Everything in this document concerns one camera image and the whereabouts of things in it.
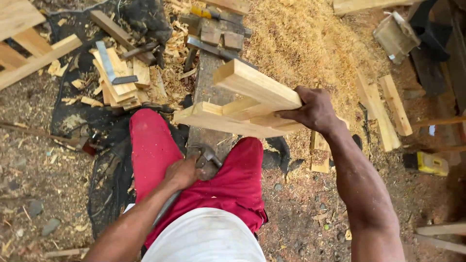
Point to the metal try square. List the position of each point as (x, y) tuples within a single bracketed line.
[(107, 65)]

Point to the white shirt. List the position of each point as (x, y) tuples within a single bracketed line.
[(205, 236)]

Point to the steel claw hammer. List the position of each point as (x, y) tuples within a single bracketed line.
[(208, 154)]

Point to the light wooden plank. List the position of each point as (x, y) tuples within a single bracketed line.
[(364, 5)]

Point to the weathered wooden bench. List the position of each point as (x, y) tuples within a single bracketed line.
[(213, 87)]

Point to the black sandal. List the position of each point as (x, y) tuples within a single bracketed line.
[(276, 154)]

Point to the dark wooden batten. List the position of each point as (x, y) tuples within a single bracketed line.
[(116, 32)]

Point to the person's left hand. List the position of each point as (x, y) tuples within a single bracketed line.
[(181, 174)]

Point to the stack of cut wood pieces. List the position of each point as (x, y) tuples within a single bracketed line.
[(122, 89)]

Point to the black metal stand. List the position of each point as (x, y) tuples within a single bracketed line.
[(431, 32)]

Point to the large wooden slat frame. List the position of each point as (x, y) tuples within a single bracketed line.
[(32, 47)]

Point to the sawdust-covered wood offcut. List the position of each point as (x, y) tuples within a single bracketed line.
[(319, 156)]

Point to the small wooden stick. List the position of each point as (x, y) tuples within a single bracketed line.
[(65, 252)]

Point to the person's left fingers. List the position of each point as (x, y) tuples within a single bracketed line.
[(197, 168)]

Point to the long light wood block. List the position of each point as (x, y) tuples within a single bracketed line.
[(378, 112)]

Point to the heap of sawdust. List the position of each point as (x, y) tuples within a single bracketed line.
[(309, 47)]

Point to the wooden hand plane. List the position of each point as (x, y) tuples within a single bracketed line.
[(218, 34)]

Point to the black tarp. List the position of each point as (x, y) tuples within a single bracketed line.
[(109, 171)]

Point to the long stick with red end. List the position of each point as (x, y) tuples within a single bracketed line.
[(47, 137)]

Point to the thin wooden stick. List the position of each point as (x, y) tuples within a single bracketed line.
[(442, 244), (442, 229)]

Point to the light wooden frame assembly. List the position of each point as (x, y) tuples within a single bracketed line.
[(251, 94)]

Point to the person's right hand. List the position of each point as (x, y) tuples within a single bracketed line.
[(316, 109)]

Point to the long metal blade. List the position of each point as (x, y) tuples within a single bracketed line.
[(214, 51)]

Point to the red shorts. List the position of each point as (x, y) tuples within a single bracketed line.
[(233, 182)]

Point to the yellow and black tool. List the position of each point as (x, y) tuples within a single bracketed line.
[(429, 163)]

